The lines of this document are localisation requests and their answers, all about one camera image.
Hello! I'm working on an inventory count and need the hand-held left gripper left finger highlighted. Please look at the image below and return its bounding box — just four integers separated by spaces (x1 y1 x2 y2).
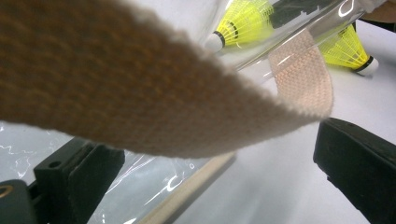
33 137 126 224

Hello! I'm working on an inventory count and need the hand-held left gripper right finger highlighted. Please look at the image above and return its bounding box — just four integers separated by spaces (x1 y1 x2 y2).
312 117 396 224

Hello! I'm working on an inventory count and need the clear plastic bag beige trim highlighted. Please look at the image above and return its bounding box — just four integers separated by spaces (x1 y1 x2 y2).
0 0 389 224

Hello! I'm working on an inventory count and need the yellow shuttlecock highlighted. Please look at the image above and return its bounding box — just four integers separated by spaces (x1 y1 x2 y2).
317 23 380 77
204 0 276 53

